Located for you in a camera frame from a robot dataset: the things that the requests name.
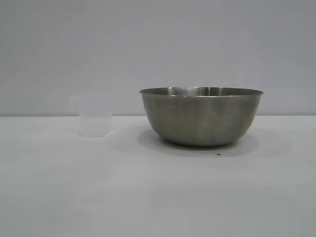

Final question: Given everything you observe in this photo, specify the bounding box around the stainless steel mixing bowl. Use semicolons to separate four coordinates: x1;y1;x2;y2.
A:
139;86;264;148

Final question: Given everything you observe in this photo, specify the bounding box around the translucent plastic measuring cup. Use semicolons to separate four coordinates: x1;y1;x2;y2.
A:
70;95;113;138

